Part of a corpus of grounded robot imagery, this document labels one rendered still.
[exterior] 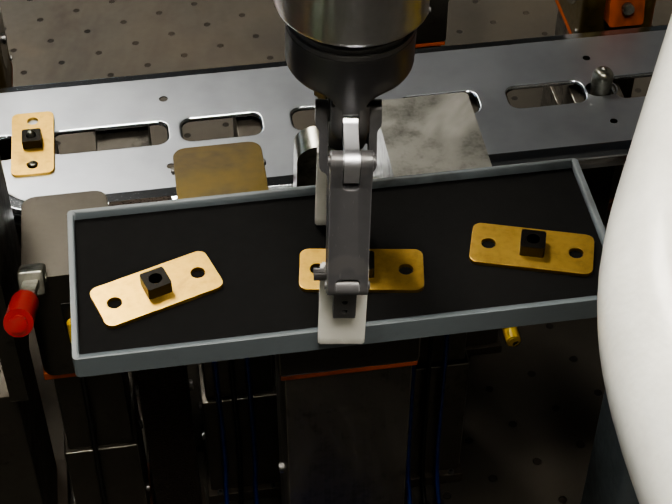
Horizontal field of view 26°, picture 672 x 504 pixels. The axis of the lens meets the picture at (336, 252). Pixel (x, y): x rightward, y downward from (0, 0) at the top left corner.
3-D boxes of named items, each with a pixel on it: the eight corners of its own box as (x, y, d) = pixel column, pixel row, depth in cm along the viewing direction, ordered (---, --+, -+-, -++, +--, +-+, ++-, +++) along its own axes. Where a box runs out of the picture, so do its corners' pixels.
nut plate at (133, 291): (203, 251, 100) (202, 239, 99) (225, 288, 98) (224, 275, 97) (87, 293, 97) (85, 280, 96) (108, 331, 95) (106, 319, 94)
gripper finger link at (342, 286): (358, 249, 88) (360, 285, 86) (355, 306, 92) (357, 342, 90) (333, 249, 88) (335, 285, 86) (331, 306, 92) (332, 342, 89)
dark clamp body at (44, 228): (153, 471, 144) (110, 188, 116) (161, 575, 135) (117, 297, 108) (79, 481, 143) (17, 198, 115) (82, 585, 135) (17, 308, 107)
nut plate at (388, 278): (422, 252, 100) (423, 239, 99) (424, 292, 97) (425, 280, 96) (300, 251, 100) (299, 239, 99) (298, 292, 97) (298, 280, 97)
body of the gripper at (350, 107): (423, 55, 79) (411, 179, 86) (413, -37, 85) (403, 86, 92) (285, 54, 79) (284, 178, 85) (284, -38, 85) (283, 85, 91)
